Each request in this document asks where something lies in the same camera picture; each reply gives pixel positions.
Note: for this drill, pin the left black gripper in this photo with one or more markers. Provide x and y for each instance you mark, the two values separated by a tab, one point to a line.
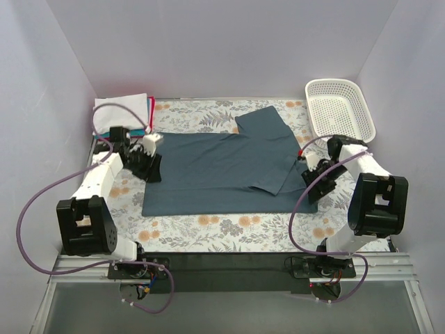
145	164

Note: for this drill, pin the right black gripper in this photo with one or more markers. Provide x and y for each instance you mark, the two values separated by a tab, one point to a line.
320	179

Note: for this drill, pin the blue grey t shirt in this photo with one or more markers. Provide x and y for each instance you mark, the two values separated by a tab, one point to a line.
253	171

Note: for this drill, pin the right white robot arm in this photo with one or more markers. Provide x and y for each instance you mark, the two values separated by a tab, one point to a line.
376	210

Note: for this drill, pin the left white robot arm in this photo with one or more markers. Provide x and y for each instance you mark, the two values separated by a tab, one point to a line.
86	224

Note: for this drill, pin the teal folded t shirt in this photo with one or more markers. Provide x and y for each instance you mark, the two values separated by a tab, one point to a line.
137	133

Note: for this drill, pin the floral table mat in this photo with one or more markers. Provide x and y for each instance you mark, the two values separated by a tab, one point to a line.
256	232

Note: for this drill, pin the white folded t shirt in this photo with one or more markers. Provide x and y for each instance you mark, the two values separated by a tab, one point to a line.
130	111

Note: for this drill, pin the white plastic basket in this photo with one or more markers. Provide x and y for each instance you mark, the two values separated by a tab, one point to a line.
337	106

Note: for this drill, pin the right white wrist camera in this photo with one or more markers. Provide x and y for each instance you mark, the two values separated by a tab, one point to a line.
310	158

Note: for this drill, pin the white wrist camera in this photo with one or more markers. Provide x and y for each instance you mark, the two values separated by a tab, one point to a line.
310	158
150	142

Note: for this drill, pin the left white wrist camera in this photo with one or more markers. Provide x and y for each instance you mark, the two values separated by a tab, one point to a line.
150	142

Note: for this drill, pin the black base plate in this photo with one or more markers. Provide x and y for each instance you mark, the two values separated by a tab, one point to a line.
234	272

